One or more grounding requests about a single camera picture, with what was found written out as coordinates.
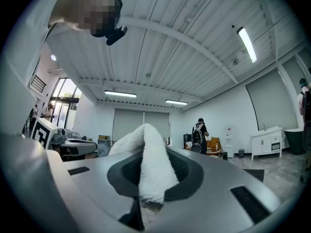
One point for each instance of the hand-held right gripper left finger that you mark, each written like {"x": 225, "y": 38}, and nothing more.
{"x": 92, "y": 178}

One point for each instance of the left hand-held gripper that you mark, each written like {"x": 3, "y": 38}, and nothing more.
{"x": 42, "y": 132}

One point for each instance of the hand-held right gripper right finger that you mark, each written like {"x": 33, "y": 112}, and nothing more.
{"x": 218, "y": 198}

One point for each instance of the white terry cloth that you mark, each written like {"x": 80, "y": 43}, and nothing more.
{"x": 155, "y": 169}

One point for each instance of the glass entrance door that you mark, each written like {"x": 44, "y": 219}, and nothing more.
{"x": 62, "y": 105}

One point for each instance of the cardboard box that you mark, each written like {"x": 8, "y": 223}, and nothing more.
{"x": 104, "y": 137}

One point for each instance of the round white side table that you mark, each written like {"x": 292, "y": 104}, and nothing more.
{"x": 213, "y": 152}

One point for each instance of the grey roller blind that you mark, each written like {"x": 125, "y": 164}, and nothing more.
{"x": 126, "y": 122}
{"x": 272, "y": 101}
{"x": 161, "y": 125}

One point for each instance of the small grey trash bin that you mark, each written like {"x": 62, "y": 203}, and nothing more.
{"x": 241, "y": 153}

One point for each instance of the orange sofa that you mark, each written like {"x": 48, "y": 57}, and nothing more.
{"x": 215, "y": 141}

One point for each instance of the white water dispenser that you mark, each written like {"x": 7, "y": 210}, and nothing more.
{"x": 229, "y": 139}

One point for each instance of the long ceiling light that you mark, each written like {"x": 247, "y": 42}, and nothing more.
{"x": 120, "y": 94}
{"x": 176, "y": 102}
{"x": 246, "y": 44}

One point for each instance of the white vanity unit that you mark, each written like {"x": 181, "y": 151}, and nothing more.
{"x": 266, "y": 142}

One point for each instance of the round ceiling light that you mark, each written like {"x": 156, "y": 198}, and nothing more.
{"x": 53, "y": 57}

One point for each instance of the dark green bathtub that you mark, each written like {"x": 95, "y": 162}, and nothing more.
{"x": 295, "y": 141}

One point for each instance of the person's white shirt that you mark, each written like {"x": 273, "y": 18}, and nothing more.
{"x": 24, "y": 57}

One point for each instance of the person's head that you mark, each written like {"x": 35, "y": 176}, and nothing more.
{"x": 70, "y": 13}

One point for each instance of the black head-mounted camera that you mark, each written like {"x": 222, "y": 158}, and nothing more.
{"x": 116, "y": 34}

